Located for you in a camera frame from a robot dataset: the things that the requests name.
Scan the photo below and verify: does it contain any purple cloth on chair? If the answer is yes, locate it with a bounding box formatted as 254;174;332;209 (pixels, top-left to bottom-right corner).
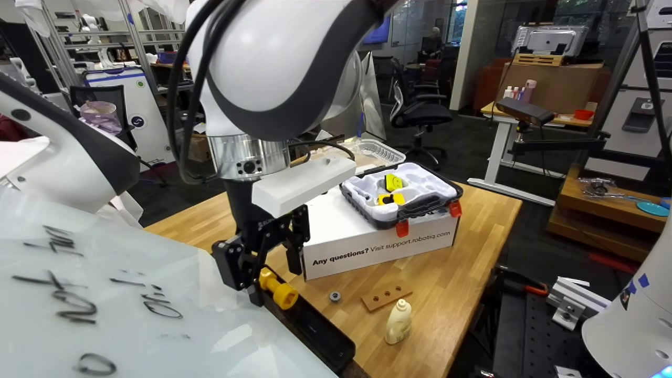
78;101;121;134

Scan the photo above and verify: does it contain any black and white tool case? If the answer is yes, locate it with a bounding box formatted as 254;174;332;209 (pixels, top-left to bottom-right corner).
339;162;462;229

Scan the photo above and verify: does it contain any white machine with blue logo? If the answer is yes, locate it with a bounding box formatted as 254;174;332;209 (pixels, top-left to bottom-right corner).
83;68;175;163

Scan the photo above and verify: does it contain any brown cardboard box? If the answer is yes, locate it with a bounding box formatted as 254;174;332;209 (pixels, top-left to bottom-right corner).
498;64;611;114

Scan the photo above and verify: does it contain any yellow dumbbell-shaped object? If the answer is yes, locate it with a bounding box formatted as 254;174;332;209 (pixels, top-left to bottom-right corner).
259;268;298;311

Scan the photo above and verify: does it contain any wooden block with holes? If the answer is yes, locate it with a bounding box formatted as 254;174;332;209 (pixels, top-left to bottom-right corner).
361;284;412;313

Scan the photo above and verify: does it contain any black office chair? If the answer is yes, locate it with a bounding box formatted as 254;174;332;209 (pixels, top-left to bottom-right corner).
389;68;451;170

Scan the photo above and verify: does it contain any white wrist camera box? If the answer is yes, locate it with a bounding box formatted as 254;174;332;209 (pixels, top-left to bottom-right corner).
252;156;356;219

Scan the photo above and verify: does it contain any small grey metal nut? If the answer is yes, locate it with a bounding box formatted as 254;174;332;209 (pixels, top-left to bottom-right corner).
327;289;343;303

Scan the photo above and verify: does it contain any clear plastic case lid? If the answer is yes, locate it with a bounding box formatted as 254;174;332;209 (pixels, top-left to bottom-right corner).
356;138;406;165

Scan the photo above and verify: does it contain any white Lean Robotics box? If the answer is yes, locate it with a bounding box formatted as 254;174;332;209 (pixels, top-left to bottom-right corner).
303;190;458;281

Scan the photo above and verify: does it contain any white height adjustable desk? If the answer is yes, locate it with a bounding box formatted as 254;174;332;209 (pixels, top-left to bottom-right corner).
467;97;611;209

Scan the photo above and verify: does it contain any whiteboard with black writing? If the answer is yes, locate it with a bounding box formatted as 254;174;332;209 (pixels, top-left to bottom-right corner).
0;190;332;378

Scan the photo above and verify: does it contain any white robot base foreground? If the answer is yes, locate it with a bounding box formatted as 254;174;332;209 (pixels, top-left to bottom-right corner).
0;74;143;226

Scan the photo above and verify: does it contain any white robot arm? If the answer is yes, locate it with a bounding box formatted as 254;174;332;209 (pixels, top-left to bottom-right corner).
175;0;398;303

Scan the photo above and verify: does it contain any black perforated metal plate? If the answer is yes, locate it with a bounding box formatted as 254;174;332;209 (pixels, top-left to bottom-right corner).
491;266;605;378

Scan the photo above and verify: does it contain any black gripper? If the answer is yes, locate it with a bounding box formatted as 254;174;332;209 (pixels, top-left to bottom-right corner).
212;180;311;306

